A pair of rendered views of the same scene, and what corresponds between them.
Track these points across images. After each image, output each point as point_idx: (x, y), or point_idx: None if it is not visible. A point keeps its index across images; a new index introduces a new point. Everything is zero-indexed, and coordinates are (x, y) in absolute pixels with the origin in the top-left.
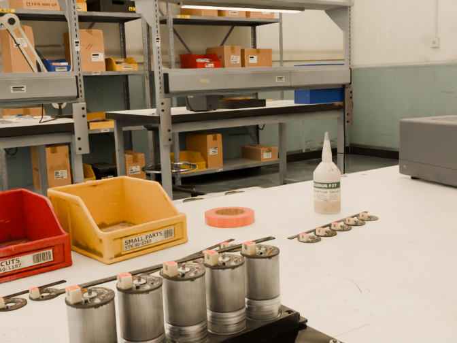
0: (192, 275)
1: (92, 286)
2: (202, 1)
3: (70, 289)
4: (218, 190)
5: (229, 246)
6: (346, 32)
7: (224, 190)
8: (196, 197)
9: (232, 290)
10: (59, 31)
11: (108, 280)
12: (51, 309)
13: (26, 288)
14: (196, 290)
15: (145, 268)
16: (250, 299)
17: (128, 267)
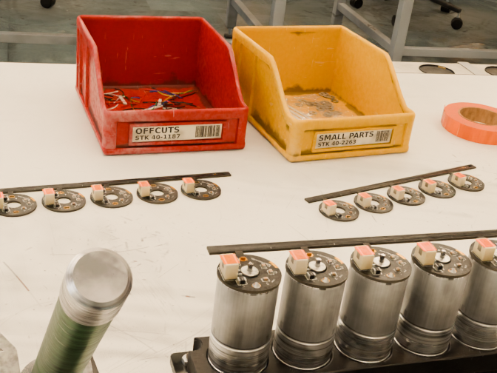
0: (390, 277)
1: (262, 195)
2: None
3: (225, 261)
4: (484, 9)
5: (457, 232)
6: None
7: (494, 10)
8: (441, 65)
9: (441, 306)
10: None
11: (277, 249)
12: (204, 218)
13: (180, 171)
14: (390, 297)
15: (331, 240)
16: (464, 315)
17: (315, 174)
